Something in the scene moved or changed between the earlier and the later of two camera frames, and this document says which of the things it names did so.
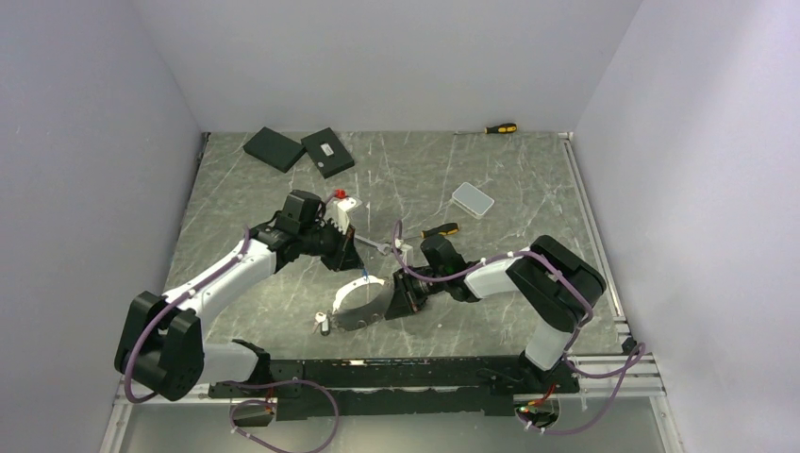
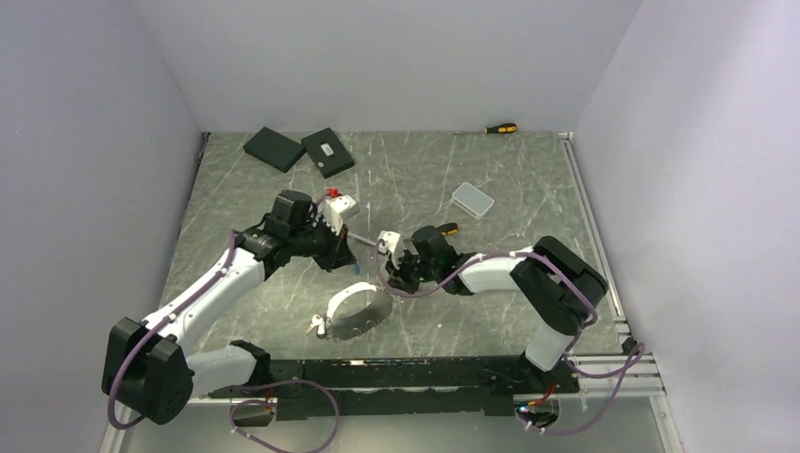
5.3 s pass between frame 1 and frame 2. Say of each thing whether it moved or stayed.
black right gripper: moved
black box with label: stayed
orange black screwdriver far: stayed
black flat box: stayed
